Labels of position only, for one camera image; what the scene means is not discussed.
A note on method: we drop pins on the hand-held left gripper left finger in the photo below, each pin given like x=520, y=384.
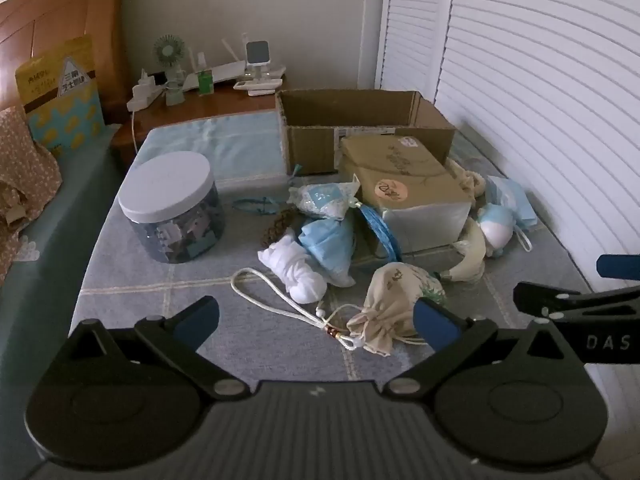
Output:
x=197, y=317

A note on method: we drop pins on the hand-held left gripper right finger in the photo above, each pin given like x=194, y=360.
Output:
x=435, y=325

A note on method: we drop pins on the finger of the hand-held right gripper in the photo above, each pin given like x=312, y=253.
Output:
x=540, y=297
x=620, y=266

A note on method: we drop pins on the blue and white plush toy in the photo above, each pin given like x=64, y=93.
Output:
x=495, y=225

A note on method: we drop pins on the stack of blue face masks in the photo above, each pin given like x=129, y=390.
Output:
x=515, y=195

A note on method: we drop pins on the white sock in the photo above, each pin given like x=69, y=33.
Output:
x=300, y=280

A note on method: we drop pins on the blue face mask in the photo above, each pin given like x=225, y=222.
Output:
x=325, y=245

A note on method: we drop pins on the brown cardboard box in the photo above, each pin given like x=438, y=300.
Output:
x=310, y=145

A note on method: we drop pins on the checked bed mat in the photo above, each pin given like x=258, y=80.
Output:
x=150, y=290

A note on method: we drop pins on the clear jar with white lid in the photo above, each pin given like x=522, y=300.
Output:
x=170, y=185

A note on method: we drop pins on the green bed sheet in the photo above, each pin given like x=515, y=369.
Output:
x=60, y=260

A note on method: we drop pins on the tan tissue pack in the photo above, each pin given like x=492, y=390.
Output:
x=400, y=170

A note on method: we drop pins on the white and blue patterned sachet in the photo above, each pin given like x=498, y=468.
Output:
x=320, y=200

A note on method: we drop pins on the white louvered wardrobe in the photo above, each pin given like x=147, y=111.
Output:
x=525, y=85

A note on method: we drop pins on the wooden nightstand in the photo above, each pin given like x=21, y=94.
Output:
x=200, y=105

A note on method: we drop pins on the pale green holder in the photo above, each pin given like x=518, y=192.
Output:
x=173, y=94

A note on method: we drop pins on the white power strip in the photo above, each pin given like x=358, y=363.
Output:
x=145, y=97

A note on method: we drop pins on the brown patterned cloth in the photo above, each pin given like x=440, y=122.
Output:
x=25, y=170

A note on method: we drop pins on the green bottle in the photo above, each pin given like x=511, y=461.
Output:
x=204, y=82

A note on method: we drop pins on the white router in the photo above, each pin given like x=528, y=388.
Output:
x=220, y=72

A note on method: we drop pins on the yellow and blue bag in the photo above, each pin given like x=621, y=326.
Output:
x=60, y=110

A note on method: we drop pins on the small green desk fan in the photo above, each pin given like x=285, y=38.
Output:
x=169, y=52

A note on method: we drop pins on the white screen device on stand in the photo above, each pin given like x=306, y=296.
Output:
x=257, y=54

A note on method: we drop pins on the wooden headboard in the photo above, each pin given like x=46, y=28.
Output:
x=50, y=20

